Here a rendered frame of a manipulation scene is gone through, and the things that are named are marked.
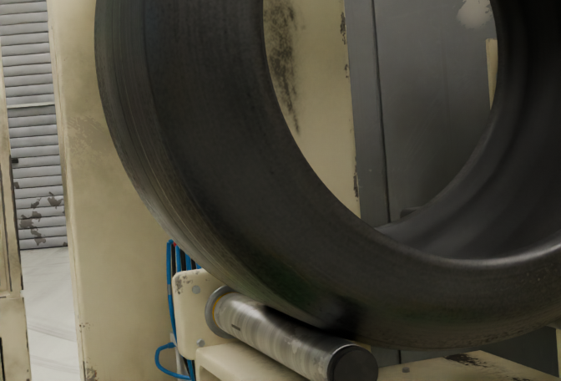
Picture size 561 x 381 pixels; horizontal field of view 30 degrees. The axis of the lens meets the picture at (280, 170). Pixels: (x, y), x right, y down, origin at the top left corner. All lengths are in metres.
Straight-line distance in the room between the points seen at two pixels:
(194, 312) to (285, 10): 0.36
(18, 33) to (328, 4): 9.40
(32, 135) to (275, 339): 9.59
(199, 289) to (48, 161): 9.36
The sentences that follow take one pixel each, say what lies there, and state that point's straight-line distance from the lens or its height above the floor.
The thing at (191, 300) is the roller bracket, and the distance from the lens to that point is 1.18.
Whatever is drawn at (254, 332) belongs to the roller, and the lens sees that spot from 1.05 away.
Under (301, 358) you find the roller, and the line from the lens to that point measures 0.93.
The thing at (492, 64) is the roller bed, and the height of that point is 1.16.
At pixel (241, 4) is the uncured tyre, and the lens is 0.82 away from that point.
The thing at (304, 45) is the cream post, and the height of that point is 1.20.
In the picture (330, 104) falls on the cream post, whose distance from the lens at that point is 1.25.
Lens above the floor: 1.12
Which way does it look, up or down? 3 degrees down
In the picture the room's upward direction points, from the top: 5 degrees counter-clockwise
